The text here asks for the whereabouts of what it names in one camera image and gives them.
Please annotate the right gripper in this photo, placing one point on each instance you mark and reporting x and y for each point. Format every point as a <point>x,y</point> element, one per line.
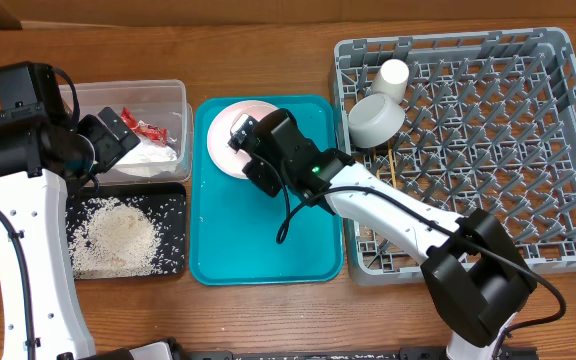
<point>258,175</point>

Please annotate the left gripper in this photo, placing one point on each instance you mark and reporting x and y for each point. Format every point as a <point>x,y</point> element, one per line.
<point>111,147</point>

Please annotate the white napkin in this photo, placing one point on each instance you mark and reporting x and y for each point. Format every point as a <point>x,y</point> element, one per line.
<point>147,159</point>

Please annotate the red snack wrapper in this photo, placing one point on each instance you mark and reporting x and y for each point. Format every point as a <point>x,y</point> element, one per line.
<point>154,133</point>

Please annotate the white rice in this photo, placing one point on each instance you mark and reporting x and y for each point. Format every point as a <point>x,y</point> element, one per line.
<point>118,240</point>

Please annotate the grey bowl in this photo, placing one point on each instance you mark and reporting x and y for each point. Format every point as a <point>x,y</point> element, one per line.
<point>374,120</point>

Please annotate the white cup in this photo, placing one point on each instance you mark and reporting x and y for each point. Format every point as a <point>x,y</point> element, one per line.
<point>391,80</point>

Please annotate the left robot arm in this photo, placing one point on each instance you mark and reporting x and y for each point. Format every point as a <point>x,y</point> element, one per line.
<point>43,159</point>

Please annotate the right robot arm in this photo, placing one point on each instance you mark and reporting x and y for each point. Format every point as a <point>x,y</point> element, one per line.
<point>477,279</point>

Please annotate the large pink plate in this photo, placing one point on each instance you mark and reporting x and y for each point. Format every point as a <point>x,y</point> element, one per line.
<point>222,155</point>

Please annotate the clear plastic storage bin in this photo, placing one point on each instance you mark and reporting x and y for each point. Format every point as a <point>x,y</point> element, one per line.
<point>161,103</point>

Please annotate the teal plastic serving tray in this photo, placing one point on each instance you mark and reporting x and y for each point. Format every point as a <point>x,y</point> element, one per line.
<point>233,226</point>

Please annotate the black plastic tray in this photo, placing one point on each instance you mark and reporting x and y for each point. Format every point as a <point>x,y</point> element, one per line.
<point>178,265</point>

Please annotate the grey plastic dish rack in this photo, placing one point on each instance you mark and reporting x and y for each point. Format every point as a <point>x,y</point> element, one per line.
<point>490,124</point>

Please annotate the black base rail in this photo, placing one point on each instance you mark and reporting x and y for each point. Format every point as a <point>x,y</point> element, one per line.
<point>407,353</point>

